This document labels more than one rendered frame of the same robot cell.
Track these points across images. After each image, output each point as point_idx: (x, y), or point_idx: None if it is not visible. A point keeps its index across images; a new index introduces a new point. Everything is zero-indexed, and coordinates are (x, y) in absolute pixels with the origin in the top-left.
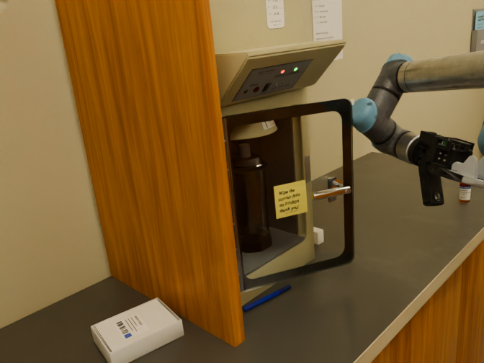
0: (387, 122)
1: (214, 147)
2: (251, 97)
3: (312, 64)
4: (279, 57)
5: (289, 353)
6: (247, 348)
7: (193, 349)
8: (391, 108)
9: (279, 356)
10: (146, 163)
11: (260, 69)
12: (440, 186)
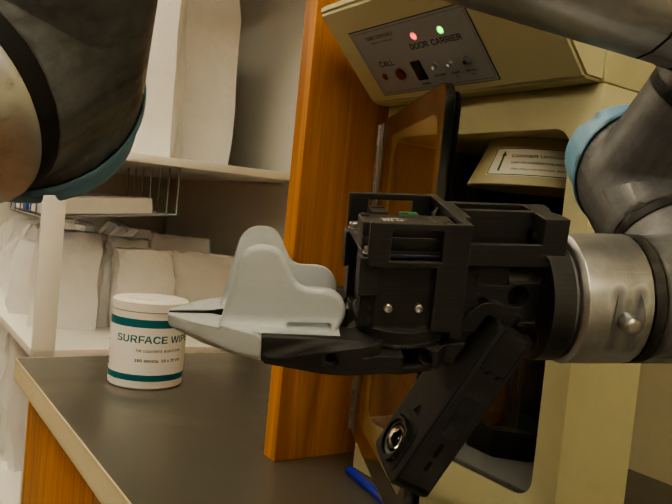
0: (610, 189)
1: (295, 140)
2: (412, 91)
3: (482, 15)
4: (371, 7)
5: (212, 477)
6: (254, 459)
7: None
8: (633, 136)
9: (212, 470)
10: None
11: (361, 32)
12: (426, 421)
